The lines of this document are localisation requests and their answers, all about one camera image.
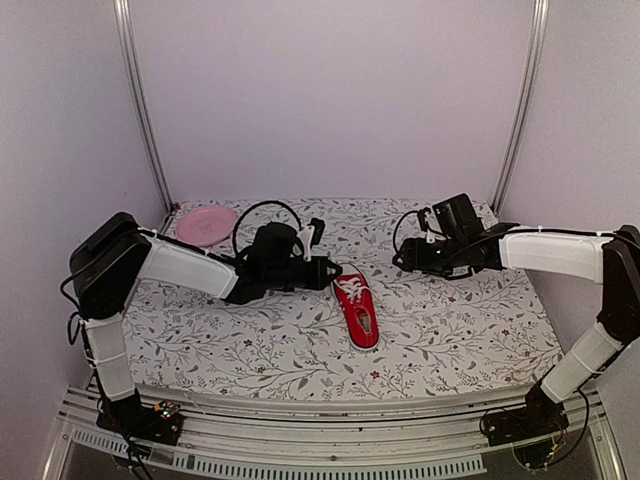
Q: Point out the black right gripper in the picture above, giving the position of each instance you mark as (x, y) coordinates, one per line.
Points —
(414, 259)

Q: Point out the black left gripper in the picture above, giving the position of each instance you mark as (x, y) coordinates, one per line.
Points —
(319, 279)

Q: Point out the red canvas sneaker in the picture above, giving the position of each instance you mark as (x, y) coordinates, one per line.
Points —
(356, 302)

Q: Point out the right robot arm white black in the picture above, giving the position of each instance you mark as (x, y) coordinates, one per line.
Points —
(588, 280)

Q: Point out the floral patterned table mat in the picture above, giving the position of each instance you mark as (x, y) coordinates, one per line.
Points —
(437, 338)

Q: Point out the pink plastic plate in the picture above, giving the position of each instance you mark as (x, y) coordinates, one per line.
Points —
(206, 226)

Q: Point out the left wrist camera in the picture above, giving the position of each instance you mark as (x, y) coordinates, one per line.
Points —
(310, 236)

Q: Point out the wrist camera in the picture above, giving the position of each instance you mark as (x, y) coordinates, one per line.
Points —
(310, 236)
(423, 220)

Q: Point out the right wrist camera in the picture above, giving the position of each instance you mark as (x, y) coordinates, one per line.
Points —
(423, 220)

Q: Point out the front aluminium rail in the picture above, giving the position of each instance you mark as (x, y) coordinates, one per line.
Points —
(240, 438)

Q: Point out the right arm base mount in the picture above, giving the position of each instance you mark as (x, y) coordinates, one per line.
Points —
(525, 430)

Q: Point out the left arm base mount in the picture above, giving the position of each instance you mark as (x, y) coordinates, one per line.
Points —
(161, 423)

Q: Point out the right aluminium frame post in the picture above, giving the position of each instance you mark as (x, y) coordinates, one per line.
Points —
(526, 93)

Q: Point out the aluminium frame post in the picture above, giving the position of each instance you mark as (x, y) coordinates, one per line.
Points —
(526, 93)
(124, 25)

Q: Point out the left aluminium frame post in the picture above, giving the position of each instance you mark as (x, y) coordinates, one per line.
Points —
(124, 25)

